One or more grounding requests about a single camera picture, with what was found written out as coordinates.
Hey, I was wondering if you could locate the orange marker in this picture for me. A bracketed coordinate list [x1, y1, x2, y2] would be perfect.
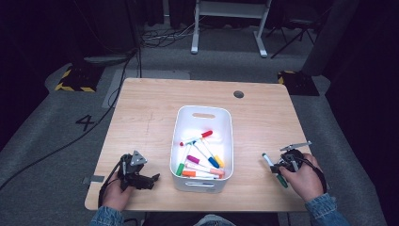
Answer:
[181, 169, 221, 180]

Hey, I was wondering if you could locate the long black floor cable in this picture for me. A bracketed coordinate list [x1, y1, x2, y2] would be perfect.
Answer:
[0, 46, 139, 191]

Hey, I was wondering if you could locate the bundle of floor cables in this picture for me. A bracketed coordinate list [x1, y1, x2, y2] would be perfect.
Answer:
[140, 18, 197, 49]

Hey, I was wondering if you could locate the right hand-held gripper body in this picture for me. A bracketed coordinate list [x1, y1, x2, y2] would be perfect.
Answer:
[279, 140, 313, 172]

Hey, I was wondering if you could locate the yellow marker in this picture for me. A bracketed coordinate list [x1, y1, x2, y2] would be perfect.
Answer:
[201, 138, 226, 169]

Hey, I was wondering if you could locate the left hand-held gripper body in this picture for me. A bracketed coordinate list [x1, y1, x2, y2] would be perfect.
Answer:
[119, 149, 149, 191]

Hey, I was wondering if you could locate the black yellow striped stand base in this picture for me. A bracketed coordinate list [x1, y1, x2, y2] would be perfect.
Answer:
[54, 63, 105, 93]
[277, 70, 321, 97]

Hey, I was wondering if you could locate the person's right hand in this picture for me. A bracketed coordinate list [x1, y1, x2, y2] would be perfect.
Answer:
[278, 153, 325, 203]

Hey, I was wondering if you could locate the grey column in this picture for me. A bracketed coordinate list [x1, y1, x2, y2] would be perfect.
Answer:
[301, 0, 360, 77]

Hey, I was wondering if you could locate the grey tape strip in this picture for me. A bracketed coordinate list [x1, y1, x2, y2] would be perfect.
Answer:
[82, 175, 105, 185]

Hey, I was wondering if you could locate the right hand-held gripper black cable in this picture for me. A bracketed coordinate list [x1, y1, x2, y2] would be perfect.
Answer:
[294, 154, 327, 195]

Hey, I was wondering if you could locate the black tripod stand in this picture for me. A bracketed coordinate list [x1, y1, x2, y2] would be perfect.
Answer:
[270, 12, 318, 59]

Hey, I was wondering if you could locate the red marker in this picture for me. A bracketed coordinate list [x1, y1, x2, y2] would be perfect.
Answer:
[179, 130, 214, 147]

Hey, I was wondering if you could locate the hand-held gripper black cable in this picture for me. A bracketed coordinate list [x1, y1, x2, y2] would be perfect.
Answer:
[98, 155, 126, 209]
[294, 154, 327, 195]

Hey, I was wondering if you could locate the left hand-held gripper black cable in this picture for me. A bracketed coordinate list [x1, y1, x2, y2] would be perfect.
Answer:
[98, 155, 126, 209]

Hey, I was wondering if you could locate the white plastic bin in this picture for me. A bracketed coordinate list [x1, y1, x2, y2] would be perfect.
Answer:
[168, 105, 235, 194]

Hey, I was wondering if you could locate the blue marker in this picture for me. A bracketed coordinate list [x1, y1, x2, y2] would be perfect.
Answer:
[191, 139, 221, 170]

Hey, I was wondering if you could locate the white desk frame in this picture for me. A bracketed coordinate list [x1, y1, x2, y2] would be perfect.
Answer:
[190, 0, 273, 58]

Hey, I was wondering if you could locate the green marker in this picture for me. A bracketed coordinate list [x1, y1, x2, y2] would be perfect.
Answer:
[262, 152, 289, 189]
[175, 143, 193, 177]

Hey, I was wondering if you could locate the person's left hand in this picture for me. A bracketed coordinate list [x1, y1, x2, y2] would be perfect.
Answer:
[101, 178, 136, 212]

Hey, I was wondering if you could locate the grey flat stand foot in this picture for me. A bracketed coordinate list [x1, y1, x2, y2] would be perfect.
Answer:
[83, 54, 130, 66]

